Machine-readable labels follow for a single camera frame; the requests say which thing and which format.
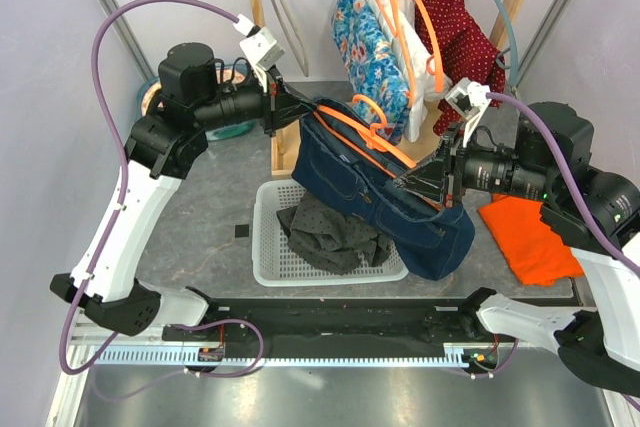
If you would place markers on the light blue cable duct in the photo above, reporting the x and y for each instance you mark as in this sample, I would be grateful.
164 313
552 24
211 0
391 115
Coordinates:
192 356

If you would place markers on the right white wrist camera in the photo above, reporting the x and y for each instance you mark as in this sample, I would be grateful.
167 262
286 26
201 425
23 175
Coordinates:
470 100

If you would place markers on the teal tub with clothes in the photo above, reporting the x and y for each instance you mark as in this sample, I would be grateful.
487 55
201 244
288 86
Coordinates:
234 73

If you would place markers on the blue denim skirt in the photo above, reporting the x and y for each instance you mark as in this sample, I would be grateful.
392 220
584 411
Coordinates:
336 166

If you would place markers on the grey dotted skirt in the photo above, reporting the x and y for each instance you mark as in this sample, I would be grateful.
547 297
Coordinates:
329 240

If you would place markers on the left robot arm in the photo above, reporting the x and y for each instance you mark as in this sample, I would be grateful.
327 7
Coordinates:
161 148

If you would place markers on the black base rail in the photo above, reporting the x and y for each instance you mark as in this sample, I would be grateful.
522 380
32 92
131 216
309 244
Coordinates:
317 328

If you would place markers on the orange folded cloth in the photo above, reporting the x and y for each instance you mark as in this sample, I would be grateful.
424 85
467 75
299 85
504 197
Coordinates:
533 252

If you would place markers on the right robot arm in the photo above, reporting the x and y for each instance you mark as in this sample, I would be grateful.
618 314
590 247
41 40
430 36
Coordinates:
594 212

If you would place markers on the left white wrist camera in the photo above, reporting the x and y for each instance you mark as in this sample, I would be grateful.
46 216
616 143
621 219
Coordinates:
260 48

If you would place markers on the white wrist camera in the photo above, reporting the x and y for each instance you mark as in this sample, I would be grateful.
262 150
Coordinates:
470 100
260 48

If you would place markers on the beige clothes hanger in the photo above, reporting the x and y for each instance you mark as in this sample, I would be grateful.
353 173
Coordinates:
292 34

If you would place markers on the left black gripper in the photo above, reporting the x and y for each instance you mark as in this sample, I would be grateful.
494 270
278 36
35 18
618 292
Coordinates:
283 103

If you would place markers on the small black floor marker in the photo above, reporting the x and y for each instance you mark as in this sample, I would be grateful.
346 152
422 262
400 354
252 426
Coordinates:
241 231

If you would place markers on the blue floral garment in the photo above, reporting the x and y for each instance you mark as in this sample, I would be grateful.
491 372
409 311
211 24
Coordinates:
371 64

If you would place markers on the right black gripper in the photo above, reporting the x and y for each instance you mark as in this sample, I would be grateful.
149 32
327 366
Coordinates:
442 179

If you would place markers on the orange hanger of denim skirt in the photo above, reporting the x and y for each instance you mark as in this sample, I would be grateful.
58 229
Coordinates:
369 132

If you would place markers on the white plastic basket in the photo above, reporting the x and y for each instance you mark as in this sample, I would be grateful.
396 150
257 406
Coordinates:
276 265

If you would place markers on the red dotted garment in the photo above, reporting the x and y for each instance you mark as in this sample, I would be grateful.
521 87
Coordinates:
465 51

